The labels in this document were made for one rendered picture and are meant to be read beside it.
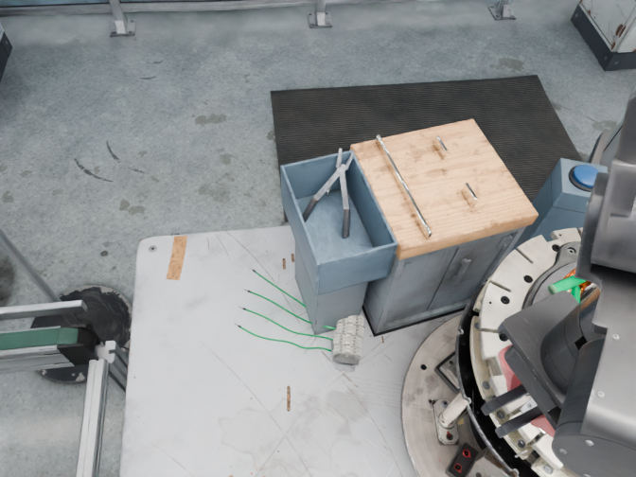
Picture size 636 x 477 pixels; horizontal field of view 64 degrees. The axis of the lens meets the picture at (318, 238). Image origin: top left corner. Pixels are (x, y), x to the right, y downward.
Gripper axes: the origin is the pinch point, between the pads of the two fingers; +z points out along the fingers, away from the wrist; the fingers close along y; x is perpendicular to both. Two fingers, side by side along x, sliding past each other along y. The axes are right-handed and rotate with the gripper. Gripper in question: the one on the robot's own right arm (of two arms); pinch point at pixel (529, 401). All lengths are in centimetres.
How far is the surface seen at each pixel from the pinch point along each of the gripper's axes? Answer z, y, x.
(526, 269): 7.3, -12.7, 14.1
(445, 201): 10.3, -26.8, 13.2
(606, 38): 100, -128, 209
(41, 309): 39, -52, -45
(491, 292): 7.5, -12.0, 8.4
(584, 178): 11.8, -22.7, 35.7
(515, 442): 11.1, 2.0, 2.2
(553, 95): 113, -116, 171
